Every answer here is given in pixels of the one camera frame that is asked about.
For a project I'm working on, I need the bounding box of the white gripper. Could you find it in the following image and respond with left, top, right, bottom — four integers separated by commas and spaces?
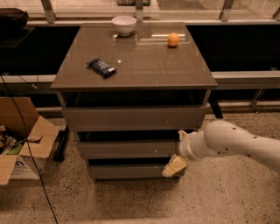
162, 130, 208, 178

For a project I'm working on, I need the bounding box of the grey drawer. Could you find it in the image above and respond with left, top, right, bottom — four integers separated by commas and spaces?
62, 107, 205, 132
87, 164, 187, 180
77, 140, 179, 159

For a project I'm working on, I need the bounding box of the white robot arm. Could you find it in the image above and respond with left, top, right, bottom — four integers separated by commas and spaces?
162, 120, 280, 178

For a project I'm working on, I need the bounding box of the grey drawer cabinet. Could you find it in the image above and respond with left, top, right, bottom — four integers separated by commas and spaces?
51, 23, 216, 182

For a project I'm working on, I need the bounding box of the grey bottom drawer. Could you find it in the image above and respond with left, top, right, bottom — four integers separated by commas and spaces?
87, 164, 187, 180

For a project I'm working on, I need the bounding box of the grey top drawer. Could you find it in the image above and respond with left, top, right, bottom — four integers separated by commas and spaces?
62, 107, 205, 132

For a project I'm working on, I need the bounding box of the black table leg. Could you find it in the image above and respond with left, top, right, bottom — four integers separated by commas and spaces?
208, 94, 223, 119

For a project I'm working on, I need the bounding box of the orange fruit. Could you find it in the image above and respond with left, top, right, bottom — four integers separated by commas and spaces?
167, 32, 179, 47

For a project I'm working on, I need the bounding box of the blue snack packet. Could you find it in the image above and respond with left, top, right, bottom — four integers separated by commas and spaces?
87, 58, 116, 79

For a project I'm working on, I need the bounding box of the white bowl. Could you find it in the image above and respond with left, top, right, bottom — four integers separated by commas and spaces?
111, 16, 137, 36

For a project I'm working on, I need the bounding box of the cardboard box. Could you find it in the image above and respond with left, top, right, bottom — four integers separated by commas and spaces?
0, 97, 60, 186

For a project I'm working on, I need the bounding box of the dark object on shelf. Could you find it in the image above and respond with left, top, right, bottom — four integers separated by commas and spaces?
0, 8, 29, 32

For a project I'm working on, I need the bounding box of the black cable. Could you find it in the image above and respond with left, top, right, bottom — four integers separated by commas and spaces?
0, 73, 59, 224

